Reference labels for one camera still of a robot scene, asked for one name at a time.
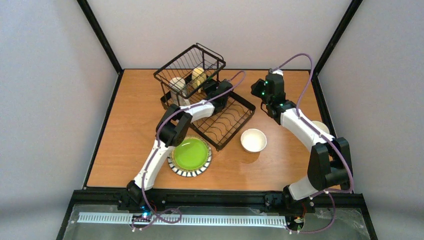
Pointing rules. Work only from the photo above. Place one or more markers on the tall patterned ceramic cup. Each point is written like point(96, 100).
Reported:
point(178, 91)

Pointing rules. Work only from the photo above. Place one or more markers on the yellow ceramic mug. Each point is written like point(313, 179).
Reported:
point(198, 76)

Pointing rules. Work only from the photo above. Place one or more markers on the white bowl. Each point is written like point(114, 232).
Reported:
point(323, 128)
point(253, 140)

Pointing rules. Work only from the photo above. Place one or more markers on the black wire dish rack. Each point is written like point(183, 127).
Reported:
point(189, 78)

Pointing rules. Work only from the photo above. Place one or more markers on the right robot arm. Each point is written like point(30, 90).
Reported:
point(329, 167)

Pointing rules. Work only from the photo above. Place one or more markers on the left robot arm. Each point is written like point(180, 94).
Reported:
point(170, 133)

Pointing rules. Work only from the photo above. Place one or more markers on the green plate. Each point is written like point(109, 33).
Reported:
point(191, 154)

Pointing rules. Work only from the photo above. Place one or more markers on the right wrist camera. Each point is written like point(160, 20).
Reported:
point(277, 71)

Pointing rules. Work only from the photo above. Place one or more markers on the black enclosure frame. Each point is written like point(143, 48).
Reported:
point(256, 200)

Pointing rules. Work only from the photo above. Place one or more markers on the white cable duct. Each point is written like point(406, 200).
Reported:
point(137, 220)

